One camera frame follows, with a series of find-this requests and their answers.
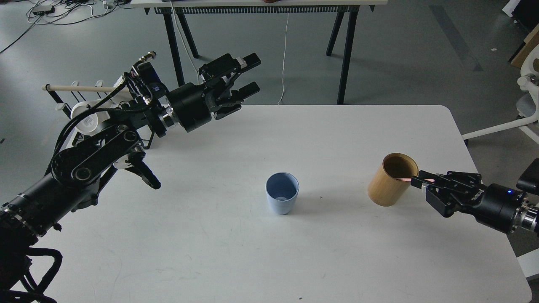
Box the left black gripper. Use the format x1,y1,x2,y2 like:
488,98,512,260
167,53,261,133

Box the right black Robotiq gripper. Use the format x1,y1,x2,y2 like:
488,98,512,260
411,170,527,234

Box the pink chopstick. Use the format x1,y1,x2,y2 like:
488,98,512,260
395,176,435,183

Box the light blue plastic cup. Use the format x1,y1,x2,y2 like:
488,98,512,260
265,172,300,215

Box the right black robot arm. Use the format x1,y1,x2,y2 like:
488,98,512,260
410,159,538,234

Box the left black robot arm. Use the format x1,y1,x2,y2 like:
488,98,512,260
1,52,261,303

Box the bamboo cylindrical holder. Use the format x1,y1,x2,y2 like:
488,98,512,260
367,153,419,207

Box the black trestle background table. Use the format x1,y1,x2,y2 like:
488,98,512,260
131,0,388,105

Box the white office chair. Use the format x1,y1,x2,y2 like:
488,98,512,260
462,48,539,144

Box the white mug with face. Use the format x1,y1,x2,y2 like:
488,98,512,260
71,98,110,136

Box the white hanging cable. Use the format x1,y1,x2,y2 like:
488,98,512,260
277,13,290,105

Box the floor cables and power strip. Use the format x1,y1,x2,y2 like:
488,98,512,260
0,0,132,53

